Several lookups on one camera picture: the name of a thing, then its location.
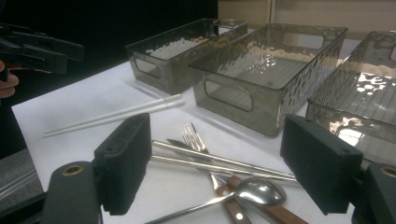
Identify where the metal floor rail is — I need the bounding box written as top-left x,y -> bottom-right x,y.
0,167 -> 40,202

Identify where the wooden handled table knife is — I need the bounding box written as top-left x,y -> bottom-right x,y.
165,138 -> 310,224

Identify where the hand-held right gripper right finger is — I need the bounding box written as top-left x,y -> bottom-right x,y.
279,113 -> 364,217

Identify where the wooden handled metal fork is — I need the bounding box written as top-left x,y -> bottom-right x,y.
181,122 -> 254,224

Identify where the smoky clear plastic bin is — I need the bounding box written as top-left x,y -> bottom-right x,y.
189,22 -> 348,138
124,18 -> 249,96
304,30 -> 396,171

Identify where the white table cover sheet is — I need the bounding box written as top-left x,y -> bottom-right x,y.
10,60 -> 356,224

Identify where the metal spoon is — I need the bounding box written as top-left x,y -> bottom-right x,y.
143,176 -> 288,224

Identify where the white chopstick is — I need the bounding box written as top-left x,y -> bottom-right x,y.
43,100 -> 186,138
43,92 -> 183,135

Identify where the beige wooden furniture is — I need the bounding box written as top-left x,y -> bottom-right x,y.
218,0 -> 396,40

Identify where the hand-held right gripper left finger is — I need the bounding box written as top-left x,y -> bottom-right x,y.
92,112 -> 153,217

